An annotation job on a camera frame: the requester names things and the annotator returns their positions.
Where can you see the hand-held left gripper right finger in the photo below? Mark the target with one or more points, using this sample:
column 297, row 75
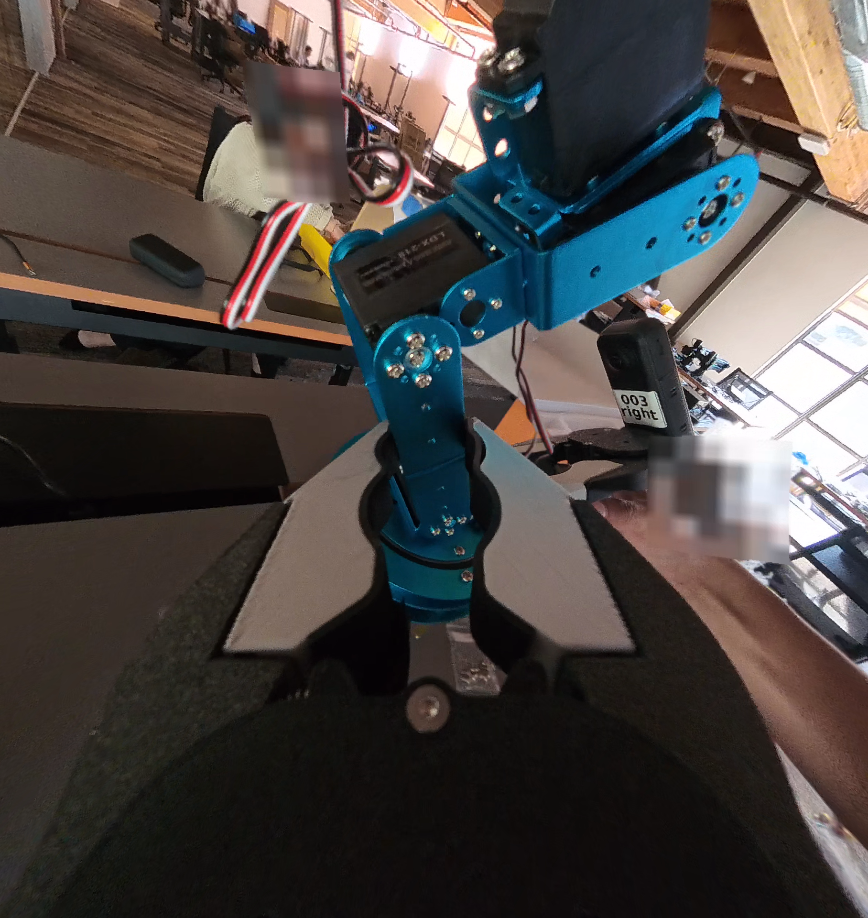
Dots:
column 556, row 574

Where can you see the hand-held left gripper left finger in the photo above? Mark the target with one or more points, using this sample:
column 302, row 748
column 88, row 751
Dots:
column 298, row 574

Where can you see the teal blue object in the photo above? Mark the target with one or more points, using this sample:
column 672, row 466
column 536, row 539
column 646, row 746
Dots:
column 419, row 444

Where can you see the person's right forearm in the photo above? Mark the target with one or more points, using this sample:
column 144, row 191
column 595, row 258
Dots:
column 764, row 645

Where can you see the grey desk with wooden edge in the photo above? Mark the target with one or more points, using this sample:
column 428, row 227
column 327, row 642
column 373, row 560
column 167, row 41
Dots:
column 83, row 215

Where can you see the person's right hand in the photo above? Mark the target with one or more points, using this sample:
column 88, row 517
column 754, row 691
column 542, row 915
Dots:
column 627, row 516

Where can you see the multi-pane window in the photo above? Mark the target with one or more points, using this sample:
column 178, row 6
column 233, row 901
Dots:
column 835, row 373

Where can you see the black flat panel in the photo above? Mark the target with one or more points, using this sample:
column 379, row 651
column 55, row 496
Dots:
column 118, row 459

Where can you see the black pouch case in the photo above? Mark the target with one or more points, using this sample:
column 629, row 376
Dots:
column 167, row 259

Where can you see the slim silver air duct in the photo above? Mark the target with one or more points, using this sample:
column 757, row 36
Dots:
column 864, row 64

